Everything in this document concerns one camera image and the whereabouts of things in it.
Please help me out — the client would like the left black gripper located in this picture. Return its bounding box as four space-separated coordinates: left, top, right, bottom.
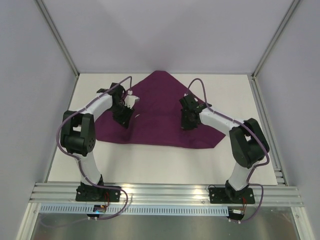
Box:
109 102 135 129

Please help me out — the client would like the purple cloth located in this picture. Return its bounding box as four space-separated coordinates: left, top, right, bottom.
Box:
95 70 225 149

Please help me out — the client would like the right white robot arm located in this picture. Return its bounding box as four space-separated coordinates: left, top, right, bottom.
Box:
179 93 270 204

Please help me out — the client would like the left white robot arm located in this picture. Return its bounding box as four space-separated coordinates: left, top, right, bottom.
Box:
56 83 139 203

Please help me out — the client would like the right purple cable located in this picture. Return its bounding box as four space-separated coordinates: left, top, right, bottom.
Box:
186 78 271 223

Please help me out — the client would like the purple cable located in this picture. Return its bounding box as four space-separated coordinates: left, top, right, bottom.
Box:
186 78 271 223
55 75 133 221

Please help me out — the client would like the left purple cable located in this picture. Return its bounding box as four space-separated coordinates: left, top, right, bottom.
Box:
55 75 133 221

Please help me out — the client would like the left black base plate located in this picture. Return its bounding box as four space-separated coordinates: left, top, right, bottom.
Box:
75 184 121 203

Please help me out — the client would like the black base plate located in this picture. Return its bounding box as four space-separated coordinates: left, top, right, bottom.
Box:
208 187 256 205
75 184 121 203

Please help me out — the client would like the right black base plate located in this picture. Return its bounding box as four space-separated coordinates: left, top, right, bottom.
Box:
208 187 256 205

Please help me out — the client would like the aluminium rail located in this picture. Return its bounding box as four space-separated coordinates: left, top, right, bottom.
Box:
29 182 304 207

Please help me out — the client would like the slotted cable duct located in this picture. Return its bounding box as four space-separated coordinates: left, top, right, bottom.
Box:
39 203 229 217

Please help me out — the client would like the left aluminium frame post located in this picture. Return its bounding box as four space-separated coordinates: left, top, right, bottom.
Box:
34 0 80 80

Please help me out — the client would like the aluminium frame post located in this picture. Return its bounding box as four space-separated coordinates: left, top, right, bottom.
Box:
34 0 80 80
251 0 303 80

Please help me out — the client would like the right aluminium frame post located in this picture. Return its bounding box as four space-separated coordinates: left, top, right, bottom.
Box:
251 0 303 80

